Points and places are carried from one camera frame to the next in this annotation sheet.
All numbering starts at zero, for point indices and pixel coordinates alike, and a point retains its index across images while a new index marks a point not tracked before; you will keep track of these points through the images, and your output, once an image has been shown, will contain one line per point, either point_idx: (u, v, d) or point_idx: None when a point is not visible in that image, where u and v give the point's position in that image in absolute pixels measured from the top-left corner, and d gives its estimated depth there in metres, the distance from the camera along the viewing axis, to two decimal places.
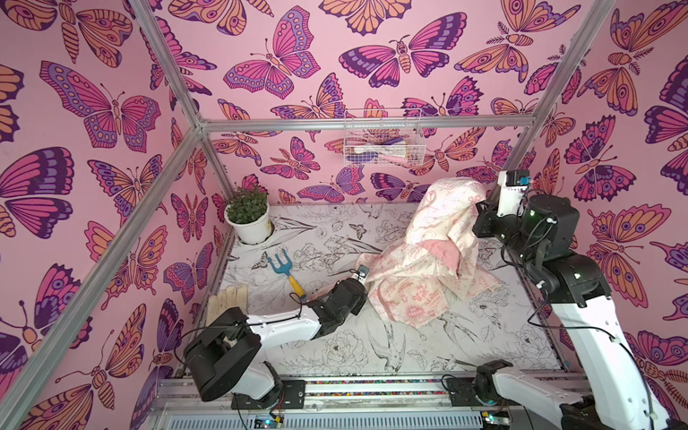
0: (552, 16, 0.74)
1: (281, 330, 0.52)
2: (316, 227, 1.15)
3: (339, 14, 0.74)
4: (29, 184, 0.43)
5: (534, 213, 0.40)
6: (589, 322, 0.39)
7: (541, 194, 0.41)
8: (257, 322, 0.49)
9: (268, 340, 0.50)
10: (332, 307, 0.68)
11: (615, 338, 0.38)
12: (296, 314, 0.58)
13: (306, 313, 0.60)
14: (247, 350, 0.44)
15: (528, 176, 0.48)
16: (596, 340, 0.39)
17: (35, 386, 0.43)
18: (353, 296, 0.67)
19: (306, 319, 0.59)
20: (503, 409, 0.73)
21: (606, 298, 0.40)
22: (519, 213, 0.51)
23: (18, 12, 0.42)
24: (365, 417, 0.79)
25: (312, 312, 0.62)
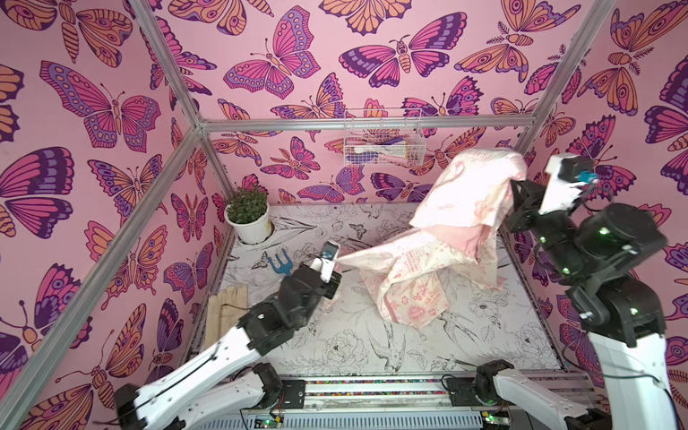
0: (552, 16, 0.74)
1: (189, 388, 0.43)
2: (316, 227, 1.15)
3: (339, 14, 0.74)
4: (29, 184, 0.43)
5: (605, 233, 0.34)
6: (635, 366, 0.34)
7: (619, 202, 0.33)
8: (146, 399, 0.42)
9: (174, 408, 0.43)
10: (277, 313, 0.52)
11: (661, 382, 0.34)
12: (210, 356, 0.46)
13: (224, 345, 0.47)
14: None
15: (589, 171, 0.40)
16: (640, 387, 0.34)
17: (35, 386, 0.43)
18: (302, 295, 0.49)
19: (224, 356, 0.46)
20: (503, 409, 0.73)
21: (659, 337, 0.34)
22: (569, 207, 0.41)
23: (18, 12, 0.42)
24: (365, 417, 0.79)
25: (236, 339, 0.47)
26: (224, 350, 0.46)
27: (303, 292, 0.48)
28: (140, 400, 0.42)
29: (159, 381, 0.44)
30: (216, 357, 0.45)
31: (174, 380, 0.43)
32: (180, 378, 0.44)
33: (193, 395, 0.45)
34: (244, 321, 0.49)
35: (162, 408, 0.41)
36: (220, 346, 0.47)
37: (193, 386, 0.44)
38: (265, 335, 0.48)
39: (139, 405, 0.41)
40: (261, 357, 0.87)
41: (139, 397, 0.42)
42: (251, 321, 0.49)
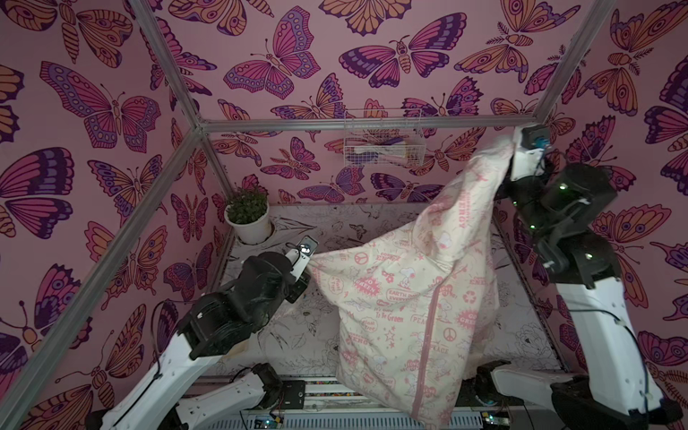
0: (552, 17, 0.74)
1: (144, 410, 0.38)
2: (315, 227, 1.15)
3: (339, 14, 0.74)
4: (29, 184, 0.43)
5: (564, 188, 0.38)
6: (597, 305, 0.38)
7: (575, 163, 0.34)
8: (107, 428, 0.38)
9: (146, 423, 0.39)
10: (237, 303, 0.45)
11: (622, 320, 0.37)
12: (155, 372, 0.39)
13: (168, 356, 0.39)
14: None
15: (545, 134, 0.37)
16: (606, 330, 0.37)
17: (36, 386, 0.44)
18: (267, 279, 0.41)
19: (169, 371, 0.38)
20: (503, 410, 0.73)
21: (615, 279, 0.38)
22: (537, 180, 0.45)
23: (19, 12, 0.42)
24: (365, 417, 0.79)
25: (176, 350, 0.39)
26: (168, 362, 0.39)
27: (272, 273, 0.41)
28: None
29: (117, 407, 0.39)
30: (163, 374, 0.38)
31: (128, 405, 0.39)
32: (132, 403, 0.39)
33: (159, 414, 0.41)
34: (184, 327, 0.40)
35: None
36: (165, 359, 0.39)
37: (150, 412, 0.39)
38: (212, 335, 0.38)
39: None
40: (261, 357, 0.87)
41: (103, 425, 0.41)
42: (192, 324, 0.40)
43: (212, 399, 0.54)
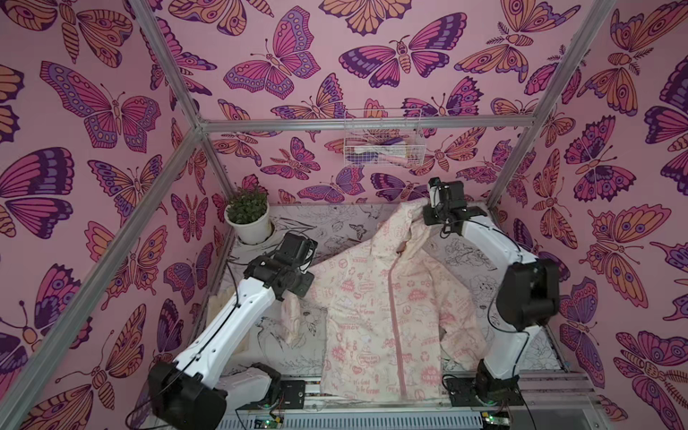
0: (552, 17, 0.74)
1: (230, 334, 0.45)
2: (316, 227, 1.15)
3: (339, 14, 0.74)
4: (29, 184, 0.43)
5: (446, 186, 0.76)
6: (471, 222, 0.65)
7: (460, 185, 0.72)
8: (190, 360, 0.41)
9: (223, 357, 0.44)
10: (282, 259, 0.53)
11: (486, 224, 0.63)
12: (235, 304, 0.48)
13: (246, 291, 0.50)
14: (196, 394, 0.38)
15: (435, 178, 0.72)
16: (477, 227, 0.64)
17: (35, 387, 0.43)
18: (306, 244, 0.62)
19: (250, 298, 0.49)
20: (503, 410, 0.73)
21: (484, 214, 0.67)
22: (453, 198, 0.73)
23: (19, 12, 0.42)
24: (365, 417, 0.79)
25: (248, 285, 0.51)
26: (247, 295, 0.49)
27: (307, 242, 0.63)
28: (179, 365, 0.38)
29: (193, 343, 0.43)
30: (242, 304, 0.48)
31: (209, 336, 0.44)
32: (214, 332, 0.44)
33: (230, 350, 0.46)
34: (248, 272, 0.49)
35: (210, 361, 0.41)
36: (244, 293, 0.49)
37: (232, 339, 0.45)
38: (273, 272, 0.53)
39: (181, 368, 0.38)
40: (261, 357, 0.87)
41: (176, 365, 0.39)
42: (256, 268, 0.53)
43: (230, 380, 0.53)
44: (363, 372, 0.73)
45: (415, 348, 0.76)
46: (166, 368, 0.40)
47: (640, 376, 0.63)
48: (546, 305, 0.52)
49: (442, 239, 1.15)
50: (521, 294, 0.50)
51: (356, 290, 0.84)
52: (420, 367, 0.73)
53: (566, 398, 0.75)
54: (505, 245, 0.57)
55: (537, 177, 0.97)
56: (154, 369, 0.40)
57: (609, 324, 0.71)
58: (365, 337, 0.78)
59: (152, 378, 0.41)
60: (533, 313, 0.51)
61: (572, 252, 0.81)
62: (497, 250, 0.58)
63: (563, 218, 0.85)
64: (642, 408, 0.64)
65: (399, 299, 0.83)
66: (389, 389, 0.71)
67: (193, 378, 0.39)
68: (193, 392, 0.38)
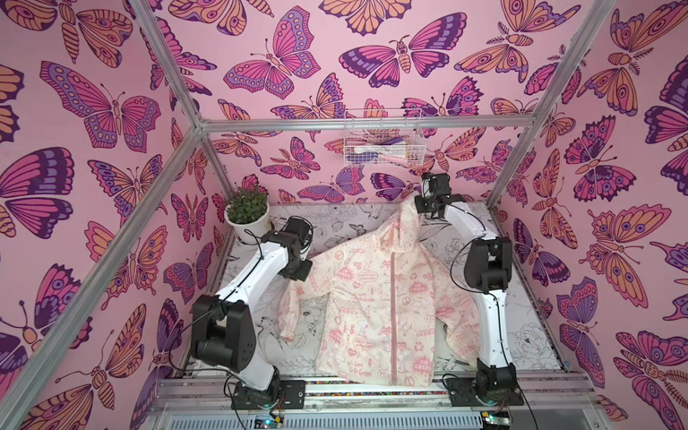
0: (552, 17, 0.74)
1: (259, 277, 0.52)
2: (315, 227, 1.15)
3: (339, 14, 0.74)
4: (29, 184, 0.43)
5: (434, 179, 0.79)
6: (451, 207, 0.79)
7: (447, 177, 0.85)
8: (229, 292, 0.48)
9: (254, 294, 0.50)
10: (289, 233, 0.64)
11: (463, 210, 0.75)
12: (259, 257, 0.56)
13: (267, 250, 0.59)
14: (241, 313, 0.45)
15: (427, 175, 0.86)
16: (454, 213, 0.78)
17: (35, 386, 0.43)
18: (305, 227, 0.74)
19: (270, 253, 0.58)
20: (503, 410, 0.73)
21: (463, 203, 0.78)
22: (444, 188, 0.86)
23: (19, 12, 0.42)
24: (365, 417, 0.79)
25: (270, 245, 0.60)
26: (268, 252, 0.58)
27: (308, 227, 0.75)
28: (222, 296, 0.47)
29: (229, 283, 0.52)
30: (265, 258, 0.56)
31: (242, 279, 0.51)
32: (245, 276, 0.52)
33: (257, 291, 0.52)
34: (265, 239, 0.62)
35: (248, 292, 0.49)
36: (265, 250, 0.59)
37: (261, 279, 0.53)
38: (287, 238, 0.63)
39: (223, 297, 0.48)
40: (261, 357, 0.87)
41: (219, 296, 0.47)
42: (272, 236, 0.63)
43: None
44: (356, 354, 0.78)
45: (409, 338, 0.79)
46: (208, 301, 0.46)
47: (640, 376, 0.64)
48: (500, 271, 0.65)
49: (442, 239, 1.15)
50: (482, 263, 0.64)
51: (356, 279, 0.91)
52: (413, 356, 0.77)
53: (565, 397, 0.75)
54: (473, 225, 0.70)
55: (537, 177, 0.97)
56: (199, 302, 0.46)
57: (608, 324, 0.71)
58: (362, 322, 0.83)
59: (197, 308, 0.46)
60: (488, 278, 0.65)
61: (572, 252, 0.81)
62: (468, 228, 0.72)
63: (563, 218, 0.85)
64: (641, 408, 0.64)
65: (400, 290, 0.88)
66: (381, 373, 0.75)
67: (236, 304, 0.46)
68: (238, 313, 0.45)
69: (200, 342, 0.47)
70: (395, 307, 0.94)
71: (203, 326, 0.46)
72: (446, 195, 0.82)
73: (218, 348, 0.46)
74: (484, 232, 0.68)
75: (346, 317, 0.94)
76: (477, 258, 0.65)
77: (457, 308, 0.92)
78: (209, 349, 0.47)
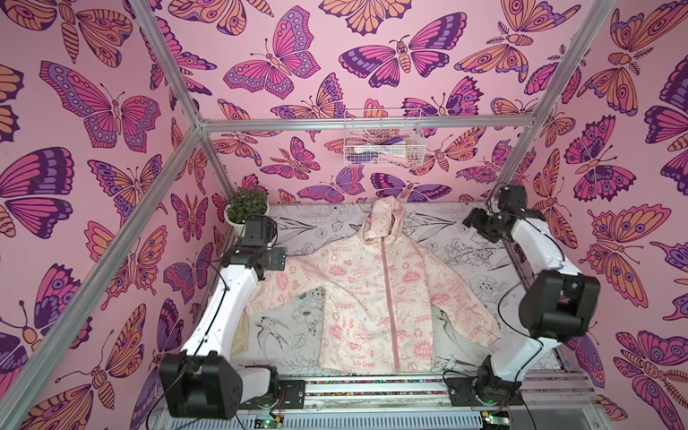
0: (552, 17, 0.74)
1: (227, 313, 0.47)
2: (315, 227, 1.15)
3: (339, 14, 0.74)
4: (29, 184, 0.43)
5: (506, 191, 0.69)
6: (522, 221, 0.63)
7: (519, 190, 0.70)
8: (198, 344, 0.42)
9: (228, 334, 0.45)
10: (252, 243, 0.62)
11: (539, 228, 0.60)
12: (224, 288, 0.50)
13: (231, 277, 0.52)
14: (214, 370, 0.40)
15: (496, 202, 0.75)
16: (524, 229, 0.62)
17: (36, 385, 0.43)
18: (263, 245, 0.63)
19: (236, 280, 0.51)
20: (503, 410, 0.73)
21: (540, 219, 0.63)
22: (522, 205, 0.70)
23: (18, 12, 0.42)
24: (365, 417, 0.79)
25: (235, 269, 0.53)
26: (233, 279, 0.52)
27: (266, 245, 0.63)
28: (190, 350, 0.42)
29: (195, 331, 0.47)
30: (231, 287, 0.50)
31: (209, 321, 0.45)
32: (213, 319, 0.46)
33: (231, 328, 0.47)
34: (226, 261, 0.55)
35: (219, 336, 0.44)
36: (229, 278, 0.52)
37: (231, 315, 0.47)
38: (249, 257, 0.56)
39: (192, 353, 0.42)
40: (261, 357, 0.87)
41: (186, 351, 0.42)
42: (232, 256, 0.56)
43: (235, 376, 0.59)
44: (358, 347, 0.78)
45: (408, 326, 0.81)
46: (176, 359, 0.40)
47: (640, 376, 0.64)
48: (568, 321, 0.49)
49: (442, 239, 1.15)
50: (549, 300, 0.48)
51: (350, 273, 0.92)
52: (413, 342, 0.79)
53: (565, 397, 0.75)
54: (547, 250, 0.55)
55: (537, 177, 0.97)
56: (165, 363, 0.40)
57: (608, 324, 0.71)
58: (361, 315, 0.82)
59: (167, 371, 0.40)
60: (550, 322, 0.49)
61: (572, 252, 0.81)
62: (538, 253, 0.56)
63: (563, 217, 0.85)
64: (641, 408, 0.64)
65: (395, 280, 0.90)
66: (383, 361, 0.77)
67: (208, 357, 0.41)
68: (212, 366, 0.40)
69: (179, 402, 0.42)
70: (391, 297, 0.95)
71: (178, 386, 0.41)
72: (520, 209, 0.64)
73: (201, 402, 0.42)
74: (562, 263, 0.51)
75: (344, 312, 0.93)
76: (542, 292, 0.49)
77: (451, 295, 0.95)
78: (191, 405, 0.42)
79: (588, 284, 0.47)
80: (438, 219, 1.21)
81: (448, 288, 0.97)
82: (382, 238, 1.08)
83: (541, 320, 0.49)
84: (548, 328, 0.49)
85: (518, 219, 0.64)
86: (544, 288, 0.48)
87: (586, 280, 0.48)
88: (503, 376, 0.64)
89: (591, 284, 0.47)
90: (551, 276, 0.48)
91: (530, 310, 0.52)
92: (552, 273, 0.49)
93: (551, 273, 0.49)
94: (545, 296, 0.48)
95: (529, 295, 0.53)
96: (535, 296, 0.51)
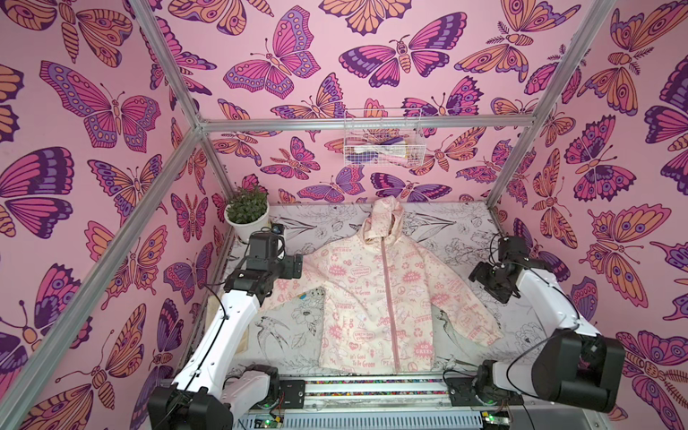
0: (552, 16, 0.74)
1: (224, 346, 0.45)
2: (315, 227, 1.15)
3: (339, 14, 0.74)
4: (29, 184, 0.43)
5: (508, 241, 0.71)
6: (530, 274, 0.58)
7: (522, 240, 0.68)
8: (190, 377, 0.41)
9: (222, 368, 0.44)
10: (256, 265, 0.61)
11: (550, 283, 0.55)
12: (223, 316, 0.49)
13: (231, 305, 0.50)
14: (204, 408, 0.38)
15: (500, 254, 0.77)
16: (535, 282, 0.56)
17: (36, 385, 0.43)
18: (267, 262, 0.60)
19: (236, 309, 0.50)
20: (503, 409, 0.73)
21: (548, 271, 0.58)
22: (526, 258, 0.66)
23: (18, 12, 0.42)
24: (365, 417, 0.79)
25: (236, 298, 0.51)
26: (233, 307, 0.50)
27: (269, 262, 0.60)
28: (182, 384, 0.40)
29: (190, 364, 0.43)
30: (230, 315, 0.49)
31: (204, 354, 0.44)
32: (209, 350, 0.44)
33: (226, 360, 0.45)
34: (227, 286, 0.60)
35: (212, 371, 0.42)
36: (229, 305, 0.50)
37: (227, 348, 0.45)
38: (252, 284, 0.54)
39: (184, 387, 0.41)
40: (261, 357, 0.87)
41: (178, 385, 0.41)
42: (236, 282, 0.54)
43: (229, 390, 0.53)
44: (358, 347, 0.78)
45: (408, 325, 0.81)
46: (164, 393, 0.39)
47: (640, 376, 0.64)
48: (591, 391, 0.42)
49: (442, 239, 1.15)
50: (567, 366, 0.42)
51: (350, 273, 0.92)
52: (413, 342, 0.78)
53: None
54: (561, 307, 0.49)
55: (537, 177, 0.97)
56: (155, 395, 0.39)
57: (608, 323, 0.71)
58: (361, 315, 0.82)
59: (154, 405, 0.39)
60: (570, 391, 0.42)
61: (572, 252, 0.81)
62: (552, 310, 0.49)
63: (563, 217, 0.85)
64: (641, 408, 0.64)
65: (395, 280, 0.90)
66: (383, 361, 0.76)
67: (199, 394, 0.39)
68: (202, 405, 0.38)
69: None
70: (391, 297, 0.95)
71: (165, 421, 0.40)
72: (524, 259, 0.62)
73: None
74: (577, 322, 0.46)
75: (344, 312, 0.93)
76: (557, 355, 0.42)
77: (452, 295, 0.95)
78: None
79: (610, 349, 0.41)
80: (438, 219, 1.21)
81: (449, 288, 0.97)
82: (382, 238, 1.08)
83: (559, 389, 0.42)
84: (569, 398, 0.42)
85: (522, 269, 0.60)
86: (560, 352, 0.42)
87: (607, 344, 0.42)
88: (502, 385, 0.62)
89: (614, 348, 0.41)
90: (567, 339, 0.42)
91: (546, 375, 0.44)
92: (568, 335, 0.43)
93: (566, 335, 0.43)
94: (561, 362, 0.42)
95: (546, 356, 0.45)
96: (550, 358, 0.44)
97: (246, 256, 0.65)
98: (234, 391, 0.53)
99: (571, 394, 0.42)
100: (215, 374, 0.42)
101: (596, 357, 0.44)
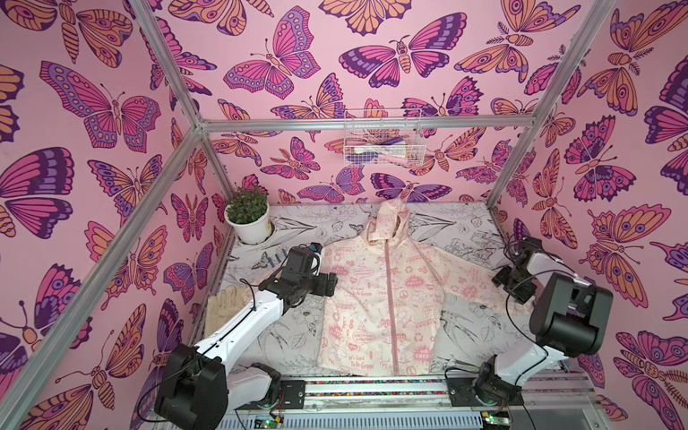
0: (552, 17, 0.74)
1: (245, 331, 0.49)
2: (315, 227, 1.15)
3: (339, 14, 0.74)
4: (28, 184, 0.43)
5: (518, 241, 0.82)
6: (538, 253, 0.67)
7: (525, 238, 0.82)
8: (210, 346, 0.45)
9: (236, 349, 0.47)
10: (288, 277, 0.66)
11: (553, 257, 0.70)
12: (252, 307, 0.54)
13: (262, 301, 0.56)
14: (212, 377, 0.41)
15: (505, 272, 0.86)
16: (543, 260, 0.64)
17: (35, 388, 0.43)
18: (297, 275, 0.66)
19: (264, 305, 0.55)
20: (503, 410, 0.73)
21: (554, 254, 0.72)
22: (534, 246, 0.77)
23: (18, 12, 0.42)
24: (365, 417, 0.79)
25: (268, 295, 0.57)
26: (262, 303, 0.55)
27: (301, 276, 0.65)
28: (202, 349, 0.44)
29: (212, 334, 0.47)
30: (258, 308, 0.54)
31: (227, 330, 0.48)
32: (231, 328, 0.49)
33: (242, 346, 0.49)
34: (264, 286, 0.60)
35: (229, 348, 0.45)
36: (260, 301, 0.55)
37: (247, 333, 0.50)
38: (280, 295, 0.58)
39: (202, 352, 0.44)
40: (261, 357, 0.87)
41: (198, 349, 0.44)
42: (270, 285, 0.60)
43: (231, 378, 0.53)
44: (358, 348, 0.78)
45: (408, 330, 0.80)
46: (184, 353, 0.43)
47: (640, 376, 0.64)
48: (580, 332, 0.47)
49: (442, 239, 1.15)
50: (559, 304, 0.49)
51: (352, 274, 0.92)
52: (413, 347, 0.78)
53: (565, 397, 0.75)
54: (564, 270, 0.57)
55: (537, 177, 0.97)
56: (176, 351, 0.43)
57: (609, 324, 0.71)
58: (362, 316, 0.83)
59: (172, 359, 0.43)
60: (561, 329, 0.48)
61: (572, 252, 0.81)
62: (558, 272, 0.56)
63: (563, 218, 0.85)
64: (641, 408, 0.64)
65: (397, 283, 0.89)
66: (382, 363, 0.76)
67: (210, 362, 0.42)
68: (212, 373, 0.41)
69: (166, 398, 0.43)
70: (393, 299, 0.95)
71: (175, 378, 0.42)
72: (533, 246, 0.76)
73: (182, 411, 0.42)
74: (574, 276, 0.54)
75: (344, 313, 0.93)
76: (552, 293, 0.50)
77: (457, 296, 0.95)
78: (173, 409, 0.42)
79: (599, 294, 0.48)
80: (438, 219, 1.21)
81: (451, 288, 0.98)
82: (385, 240, 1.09)
83: (550, 324, 0.48)
84: (558, 336, 0.48)
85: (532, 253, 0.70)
86: (554, 288, 0.49)
87: (597, 291, 0.48)
88: (503, 376, 0.64)
89: (604, 295, 0.47)
90: (561, 279, 0.50)
91: (540, 316, 0.51)
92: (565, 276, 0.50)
93: (563, 277, 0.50)
94: (554, 298, 0.49)
95: (542, 301, 0.52)
96: (546, 298, 0.51)
97: (283, 266, 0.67)
98: (235, 381, 0.53)
99: (561, 332, 0.48)
100: (230, 351, 0.45)
101: (588, 306, 0.51)
